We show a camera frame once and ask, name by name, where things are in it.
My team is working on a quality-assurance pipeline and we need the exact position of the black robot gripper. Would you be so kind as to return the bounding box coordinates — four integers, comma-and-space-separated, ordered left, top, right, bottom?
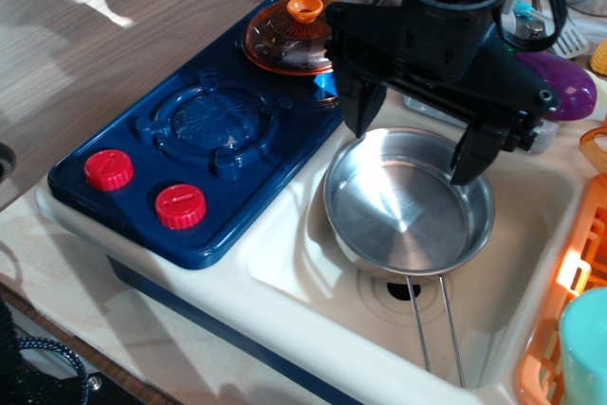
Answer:
326, 0, 559, 186

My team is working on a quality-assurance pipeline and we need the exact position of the steel frying pan wire handle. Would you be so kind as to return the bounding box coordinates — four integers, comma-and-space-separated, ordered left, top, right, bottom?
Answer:
322, 127, 495, 387

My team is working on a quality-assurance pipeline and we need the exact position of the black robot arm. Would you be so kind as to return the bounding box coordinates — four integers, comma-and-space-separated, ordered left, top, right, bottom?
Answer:
325, 0, 568, 185

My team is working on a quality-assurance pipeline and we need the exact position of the cream toy sink unit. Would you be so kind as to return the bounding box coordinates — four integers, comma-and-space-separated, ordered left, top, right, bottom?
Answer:
35, 97, 606, 404

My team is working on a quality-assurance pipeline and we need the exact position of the blue toy stove top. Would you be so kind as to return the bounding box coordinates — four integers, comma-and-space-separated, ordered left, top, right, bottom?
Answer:
47, 0, 341, 269

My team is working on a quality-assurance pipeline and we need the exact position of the red stove knob front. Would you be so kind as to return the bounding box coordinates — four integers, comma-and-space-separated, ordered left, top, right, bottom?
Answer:
155, 184, 207, 230

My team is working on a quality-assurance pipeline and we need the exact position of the red stove knob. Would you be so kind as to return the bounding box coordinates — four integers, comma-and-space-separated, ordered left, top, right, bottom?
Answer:
83, 149, 135, 192
155, 184, 207, 230

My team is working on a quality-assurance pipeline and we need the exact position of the red stove knob rear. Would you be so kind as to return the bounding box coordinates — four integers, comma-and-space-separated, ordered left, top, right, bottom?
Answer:
83, 149, 135, 192

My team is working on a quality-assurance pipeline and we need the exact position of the steel lid with knob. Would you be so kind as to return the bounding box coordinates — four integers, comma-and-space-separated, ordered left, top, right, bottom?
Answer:
515, 19, 553, 49

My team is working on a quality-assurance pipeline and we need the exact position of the orange transparent pot lid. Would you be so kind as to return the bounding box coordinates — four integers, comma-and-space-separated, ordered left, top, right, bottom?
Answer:
241, 0, 337, 76

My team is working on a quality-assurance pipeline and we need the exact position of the purple toy eggplant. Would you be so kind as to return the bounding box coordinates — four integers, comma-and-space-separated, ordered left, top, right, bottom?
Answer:
515, 51, 598, 121

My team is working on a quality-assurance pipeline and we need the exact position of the white slotted spatula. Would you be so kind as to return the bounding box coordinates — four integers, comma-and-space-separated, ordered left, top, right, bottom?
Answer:
551, 20, 590, 60

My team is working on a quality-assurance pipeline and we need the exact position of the yellow toy corn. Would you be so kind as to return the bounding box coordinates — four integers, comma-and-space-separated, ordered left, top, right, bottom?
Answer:
589, 39, 607, 76

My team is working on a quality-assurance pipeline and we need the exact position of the orange dish rack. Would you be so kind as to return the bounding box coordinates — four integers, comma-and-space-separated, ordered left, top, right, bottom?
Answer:
515, 126, 606, 404

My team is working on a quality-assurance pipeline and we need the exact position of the turquoise plastic cup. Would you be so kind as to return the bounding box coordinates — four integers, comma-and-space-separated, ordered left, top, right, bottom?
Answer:
559, 287, 606, 404

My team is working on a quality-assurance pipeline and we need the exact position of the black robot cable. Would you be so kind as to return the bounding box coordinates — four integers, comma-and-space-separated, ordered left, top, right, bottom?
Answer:
497, 0, 569, 53

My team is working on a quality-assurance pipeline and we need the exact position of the blue braided cord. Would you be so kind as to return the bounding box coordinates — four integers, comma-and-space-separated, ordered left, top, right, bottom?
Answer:
16, 336, 91, 405

